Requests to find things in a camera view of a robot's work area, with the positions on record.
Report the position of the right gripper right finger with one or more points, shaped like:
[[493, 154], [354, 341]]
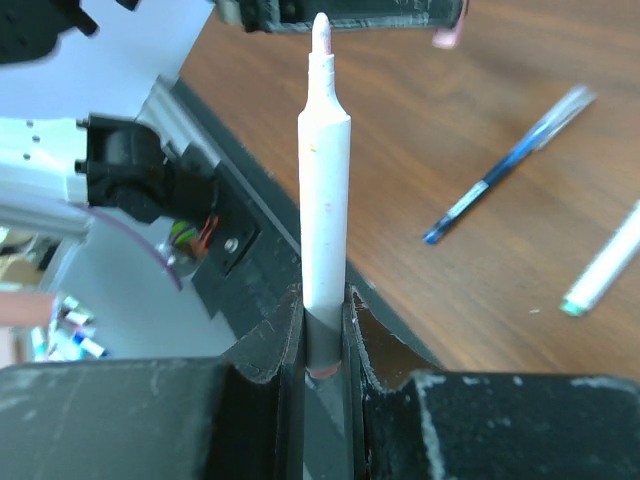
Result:
[[407, 419]]

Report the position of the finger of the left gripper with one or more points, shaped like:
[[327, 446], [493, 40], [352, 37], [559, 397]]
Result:
[[297, 16]]

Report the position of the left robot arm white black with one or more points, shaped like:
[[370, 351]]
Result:
[[117, 162]]

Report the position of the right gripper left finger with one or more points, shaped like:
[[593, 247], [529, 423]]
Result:
[[239, 415]]

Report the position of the blue pen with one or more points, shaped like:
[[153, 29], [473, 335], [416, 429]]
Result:
[[576, 100]]

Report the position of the white pen pink end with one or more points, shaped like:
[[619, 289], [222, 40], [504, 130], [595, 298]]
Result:
[[324, 145]]

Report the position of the white pen green tip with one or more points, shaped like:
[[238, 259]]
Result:
[[605, 268]]

